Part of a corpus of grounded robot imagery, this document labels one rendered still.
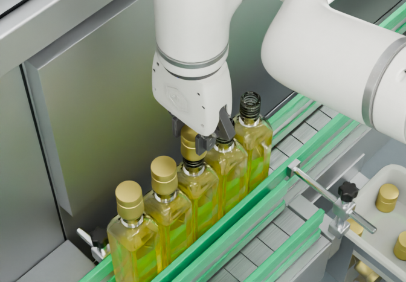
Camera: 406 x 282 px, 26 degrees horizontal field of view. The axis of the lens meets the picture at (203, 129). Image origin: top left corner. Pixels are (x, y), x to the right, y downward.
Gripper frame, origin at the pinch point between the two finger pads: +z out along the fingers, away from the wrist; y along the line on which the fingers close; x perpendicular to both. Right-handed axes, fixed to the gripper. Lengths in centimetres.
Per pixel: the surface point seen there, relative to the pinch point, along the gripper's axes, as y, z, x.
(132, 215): 1.1, 5.1, -12.6
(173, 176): 1.8, 2.6, -5.7
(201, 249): 4.1, 23.2, -3.0
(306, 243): 13.7, 27.1, 10.6
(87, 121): -12.1, 1.4, -8.0
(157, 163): -0.6, 1.8, -6.1
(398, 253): 23, 40, 26
